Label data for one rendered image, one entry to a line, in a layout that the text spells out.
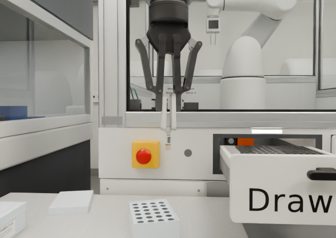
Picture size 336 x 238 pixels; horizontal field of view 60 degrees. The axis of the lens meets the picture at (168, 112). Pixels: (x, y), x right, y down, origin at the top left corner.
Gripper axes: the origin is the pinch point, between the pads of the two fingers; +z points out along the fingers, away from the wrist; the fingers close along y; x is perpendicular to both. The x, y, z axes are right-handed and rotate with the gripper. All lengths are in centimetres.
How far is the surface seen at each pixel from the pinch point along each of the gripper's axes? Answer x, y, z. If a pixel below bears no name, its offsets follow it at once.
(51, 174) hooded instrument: 79, -40, 30
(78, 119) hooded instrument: 106, -32, 7
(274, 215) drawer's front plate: -12.4, 15.4, 16.3
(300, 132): 17.1, 39.0, 6.3
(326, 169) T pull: -15.8, 21.9, 8.3
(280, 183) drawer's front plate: -12.5, 16.3, 11.1
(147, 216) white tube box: 0.0, -3.9, 20.2
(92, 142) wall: 371, -53, 56
